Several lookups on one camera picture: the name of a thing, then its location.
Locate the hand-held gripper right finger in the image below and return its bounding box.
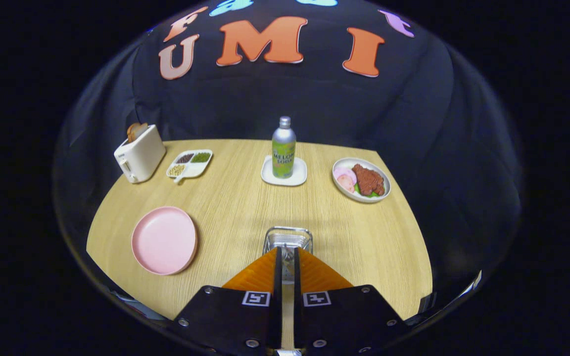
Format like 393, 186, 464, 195
293, 246, 407, 355

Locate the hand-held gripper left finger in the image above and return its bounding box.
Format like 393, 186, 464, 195
174, 246, 284, 356

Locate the wooden handled spoon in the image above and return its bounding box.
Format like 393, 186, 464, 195
282, 245, 296, 348

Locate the pink round plate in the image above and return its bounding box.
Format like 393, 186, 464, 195
131, 206, 198, 276

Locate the brown fried meat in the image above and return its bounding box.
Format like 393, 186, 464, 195
352, 164, 385, 197

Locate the white square coaster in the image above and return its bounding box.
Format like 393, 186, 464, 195
261, 155, 308, 187

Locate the white oval food plate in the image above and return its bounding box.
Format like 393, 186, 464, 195
332, 157, 392, 204

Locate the white divided bean tray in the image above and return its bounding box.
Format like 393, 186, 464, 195
166, 149, 213, 184

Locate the white toaster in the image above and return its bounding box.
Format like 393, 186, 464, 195
113, 124, 167, 184

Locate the green soda bottle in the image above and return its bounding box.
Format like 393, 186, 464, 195
272, 116, 297, 179

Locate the toast slice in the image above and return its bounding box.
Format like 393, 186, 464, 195
127, 123, 149, 144

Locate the metal wire basket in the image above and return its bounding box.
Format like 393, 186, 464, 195
263, 226, 314, 258

